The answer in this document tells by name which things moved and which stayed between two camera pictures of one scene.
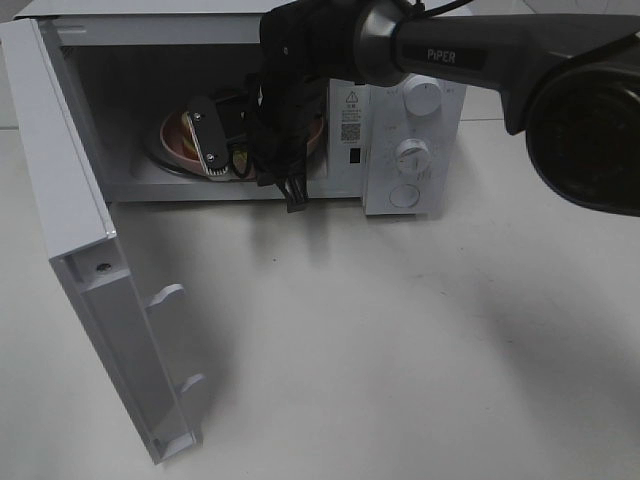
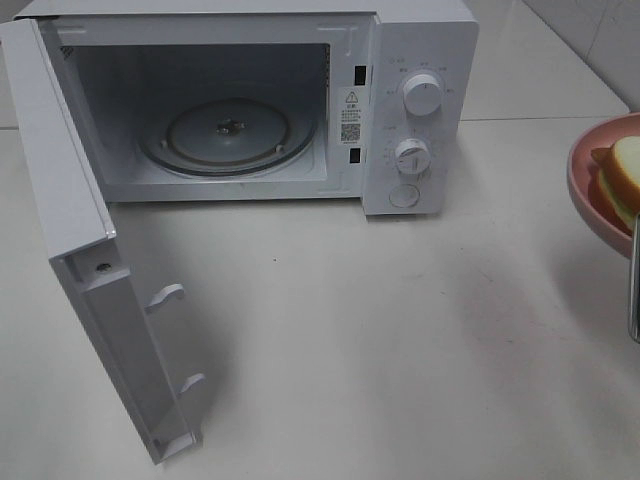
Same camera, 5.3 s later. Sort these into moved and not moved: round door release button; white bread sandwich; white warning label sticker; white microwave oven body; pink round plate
Moved: pink round plate; white bread sandwich
Not moved: round door release button; white microwave oven body; white warning label sticker
